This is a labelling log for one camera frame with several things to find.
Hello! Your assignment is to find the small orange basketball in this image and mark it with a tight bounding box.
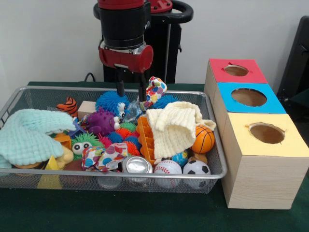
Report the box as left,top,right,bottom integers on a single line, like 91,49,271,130
192,126,216,155

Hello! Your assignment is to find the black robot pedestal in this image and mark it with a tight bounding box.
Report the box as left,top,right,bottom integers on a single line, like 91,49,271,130
93,0,194,84

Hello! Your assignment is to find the colourful patterned cloth pouch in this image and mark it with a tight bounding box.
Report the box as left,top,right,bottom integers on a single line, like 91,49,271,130
81,142,129,173

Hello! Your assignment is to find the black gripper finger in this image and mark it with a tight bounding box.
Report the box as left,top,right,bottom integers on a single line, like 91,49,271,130
116,68,126,98
139,72,147,102

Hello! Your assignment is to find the shallow clear mesh bin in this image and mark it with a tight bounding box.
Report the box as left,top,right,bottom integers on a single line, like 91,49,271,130
0,86,227,195

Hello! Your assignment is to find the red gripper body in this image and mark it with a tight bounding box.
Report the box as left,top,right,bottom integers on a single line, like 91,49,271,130
98,41,155,74

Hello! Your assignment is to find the blue spiky ball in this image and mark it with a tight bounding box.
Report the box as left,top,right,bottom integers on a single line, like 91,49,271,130
95,90,130,116

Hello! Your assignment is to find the black chair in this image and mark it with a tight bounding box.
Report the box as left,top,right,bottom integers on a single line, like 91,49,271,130
278,16,309,109

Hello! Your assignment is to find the wooden box with three holes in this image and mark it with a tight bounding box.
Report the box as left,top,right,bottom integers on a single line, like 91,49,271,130
204,58,309,210

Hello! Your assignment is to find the mint green cloth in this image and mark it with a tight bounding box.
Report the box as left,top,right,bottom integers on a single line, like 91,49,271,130
0,108,77,168

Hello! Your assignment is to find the colourful spotted plush toy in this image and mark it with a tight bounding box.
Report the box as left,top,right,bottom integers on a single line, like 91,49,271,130
143,76,168,109

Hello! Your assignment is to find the cream waffle cloth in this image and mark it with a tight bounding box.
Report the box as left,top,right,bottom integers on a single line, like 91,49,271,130
146,101,217,160

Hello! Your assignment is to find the green spiky toy with eyes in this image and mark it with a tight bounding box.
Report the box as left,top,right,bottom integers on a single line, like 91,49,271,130
70,132,104,161

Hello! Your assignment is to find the small soccer ball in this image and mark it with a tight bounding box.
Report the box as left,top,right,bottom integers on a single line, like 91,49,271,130
183,160,211,189

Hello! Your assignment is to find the purple spiky toy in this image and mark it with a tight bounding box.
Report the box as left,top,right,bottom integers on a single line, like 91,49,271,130
82,107,121,137

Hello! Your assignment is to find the dark green table cloth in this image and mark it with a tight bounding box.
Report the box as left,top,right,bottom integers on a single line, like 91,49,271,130
0,81,309,232

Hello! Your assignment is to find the small baseball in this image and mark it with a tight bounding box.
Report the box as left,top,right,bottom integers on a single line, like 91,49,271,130
154,159,183,187

